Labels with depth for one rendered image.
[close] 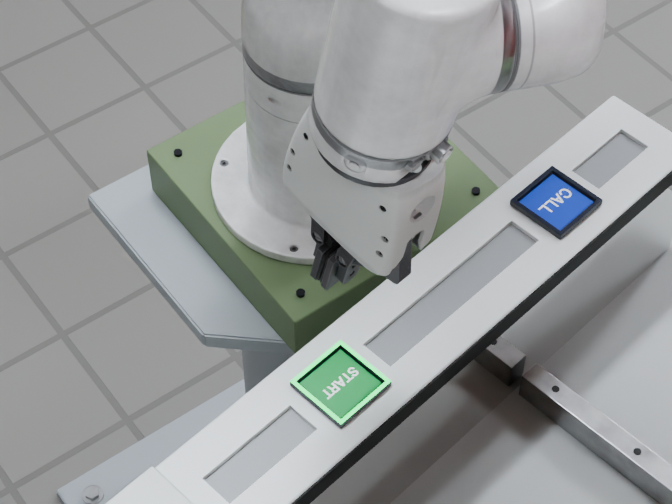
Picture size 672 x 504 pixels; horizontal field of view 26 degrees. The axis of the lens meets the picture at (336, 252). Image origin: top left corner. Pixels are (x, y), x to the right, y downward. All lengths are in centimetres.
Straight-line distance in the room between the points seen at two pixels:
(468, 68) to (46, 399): 161
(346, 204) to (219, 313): 47
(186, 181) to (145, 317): 101
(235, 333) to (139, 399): 96
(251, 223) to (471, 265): 23
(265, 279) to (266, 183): 9
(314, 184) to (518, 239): 35
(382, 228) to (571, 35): 18
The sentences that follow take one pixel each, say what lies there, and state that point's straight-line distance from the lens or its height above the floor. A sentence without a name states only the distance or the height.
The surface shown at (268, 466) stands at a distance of 110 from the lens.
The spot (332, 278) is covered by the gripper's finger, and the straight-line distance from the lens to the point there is 100.
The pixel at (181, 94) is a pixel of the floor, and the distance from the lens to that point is 270.
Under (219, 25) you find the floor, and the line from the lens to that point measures 283.
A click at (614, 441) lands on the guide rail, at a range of 125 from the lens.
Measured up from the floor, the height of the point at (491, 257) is 96.
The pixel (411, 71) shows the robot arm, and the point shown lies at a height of 137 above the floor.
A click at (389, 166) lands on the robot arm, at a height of 128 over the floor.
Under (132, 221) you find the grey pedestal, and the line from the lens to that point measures 143.
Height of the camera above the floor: 190
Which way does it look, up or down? 51 degrees down
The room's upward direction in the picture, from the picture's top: straight up
